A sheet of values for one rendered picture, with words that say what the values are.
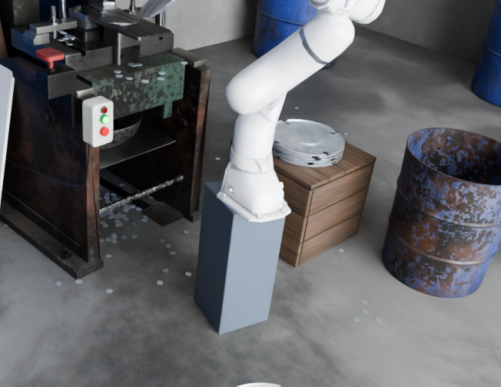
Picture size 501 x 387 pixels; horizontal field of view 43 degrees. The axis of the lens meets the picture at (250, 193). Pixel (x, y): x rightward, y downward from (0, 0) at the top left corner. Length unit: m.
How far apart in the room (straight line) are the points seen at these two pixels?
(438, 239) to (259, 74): 0.95
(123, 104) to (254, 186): 0.60
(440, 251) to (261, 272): 0.66
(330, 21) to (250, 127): 0.37
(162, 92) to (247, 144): 0.58
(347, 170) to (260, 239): 0.57
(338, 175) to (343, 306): 0.45
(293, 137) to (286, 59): 0.78
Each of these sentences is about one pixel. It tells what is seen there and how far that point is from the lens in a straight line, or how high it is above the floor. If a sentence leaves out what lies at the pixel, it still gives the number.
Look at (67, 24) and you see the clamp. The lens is 2.19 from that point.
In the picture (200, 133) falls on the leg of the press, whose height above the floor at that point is 0.37.
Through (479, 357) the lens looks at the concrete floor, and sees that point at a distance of 2.23.
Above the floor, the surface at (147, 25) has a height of 0.78.
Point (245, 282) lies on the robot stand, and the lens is 1.95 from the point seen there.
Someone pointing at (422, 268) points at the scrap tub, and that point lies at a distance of 2.34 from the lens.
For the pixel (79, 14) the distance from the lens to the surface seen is 2.21.
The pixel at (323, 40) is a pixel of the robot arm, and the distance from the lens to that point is 1.56.
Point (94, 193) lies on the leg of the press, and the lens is 2.12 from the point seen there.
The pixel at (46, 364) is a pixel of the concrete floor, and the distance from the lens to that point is 1.96.
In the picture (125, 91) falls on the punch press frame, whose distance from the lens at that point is 2.12.
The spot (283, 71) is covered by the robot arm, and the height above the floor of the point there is 0.86.
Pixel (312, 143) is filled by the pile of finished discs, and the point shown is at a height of 0.40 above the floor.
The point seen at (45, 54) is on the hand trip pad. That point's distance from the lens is 1.90.
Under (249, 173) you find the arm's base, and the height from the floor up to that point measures 0.55.
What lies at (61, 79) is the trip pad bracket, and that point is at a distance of 1.93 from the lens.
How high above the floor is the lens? 1.40
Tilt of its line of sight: 31 degrees down
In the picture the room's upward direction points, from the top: 8 degrees clockwise
